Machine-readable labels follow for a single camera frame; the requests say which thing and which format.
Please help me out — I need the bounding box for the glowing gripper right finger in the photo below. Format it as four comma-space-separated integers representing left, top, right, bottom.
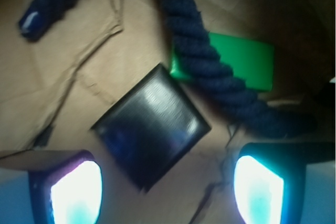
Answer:
233, 142, 335, 223

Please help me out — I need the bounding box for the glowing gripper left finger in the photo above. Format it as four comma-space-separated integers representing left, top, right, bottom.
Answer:
28, 150, 102, 223

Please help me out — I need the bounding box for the black square box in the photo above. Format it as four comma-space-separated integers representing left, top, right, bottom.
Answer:
91, 63, 211, 192

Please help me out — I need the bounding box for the green rectangular block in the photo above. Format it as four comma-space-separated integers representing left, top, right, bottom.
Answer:
170, 31, 275, 91

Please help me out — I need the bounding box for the dark blue thick rope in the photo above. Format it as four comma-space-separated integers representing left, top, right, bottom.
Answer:
17, 0, 316, 139

